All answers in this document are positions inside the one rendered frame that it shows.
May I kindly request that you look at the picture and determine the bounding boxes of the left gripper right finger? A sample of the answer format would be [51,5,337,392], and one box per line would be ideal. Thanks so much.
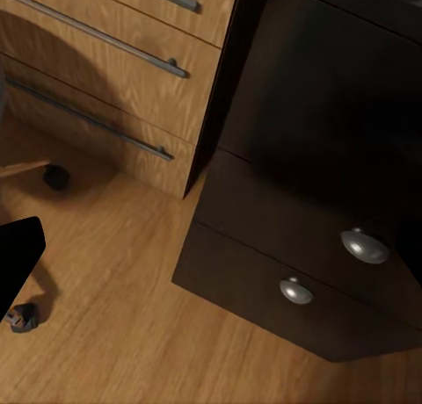
[394,215,422,287]

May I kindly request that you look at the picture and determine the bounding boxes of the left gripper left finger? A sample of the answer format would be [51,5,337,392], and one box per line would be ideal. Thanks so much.
[0,216,46,321]

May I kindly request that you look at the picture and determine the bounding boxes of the swivel chair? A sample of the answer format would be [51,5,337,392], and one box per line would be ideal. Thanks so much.
[0,67,69,334]

